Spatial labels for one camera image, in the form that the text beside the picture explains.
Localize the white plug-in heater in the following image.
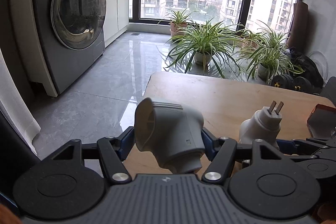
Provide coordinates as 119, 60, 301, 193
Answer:
134, 97, 205, 174

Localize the white plug-in with bottle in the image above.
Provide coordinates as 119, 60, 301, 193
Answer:
239, 101, 284, 149

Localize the orange-edged cardboard tray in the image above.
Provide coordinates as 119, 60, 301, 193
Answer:
307, 104, 336, 139

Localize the black dumbbell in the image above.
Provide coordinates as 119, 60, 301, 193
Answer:
270, 75, 313, 94

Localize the black bag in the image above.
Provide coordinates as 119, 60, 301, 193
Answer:
288, 47, 324, 89

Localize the white round fan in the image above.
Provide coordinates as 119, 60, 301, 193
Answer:
308, 51, 329, 83

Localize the spider plant right pot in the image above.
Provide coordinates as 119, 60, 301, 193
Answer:
237, 23, 304, 83

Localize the spider plant pot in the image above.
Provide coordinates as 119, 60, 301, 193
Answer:
237, 23, 304, 83
166, 20, 242, 78
163, 8, 197, 43

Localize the spider plant centre pot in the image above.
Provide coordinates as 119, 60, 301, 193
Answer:
166, 20, 242, 78

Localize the brown rolled mat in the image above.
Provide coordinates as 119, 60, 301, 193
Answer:
286, 1, 308, 52

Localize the spider plant left pot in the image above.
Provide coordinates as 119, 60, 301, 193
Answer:
163, 8, 197, 43

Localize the grey washing machine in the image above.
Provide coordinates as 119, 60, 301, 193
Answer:
31, 0, 108, 96

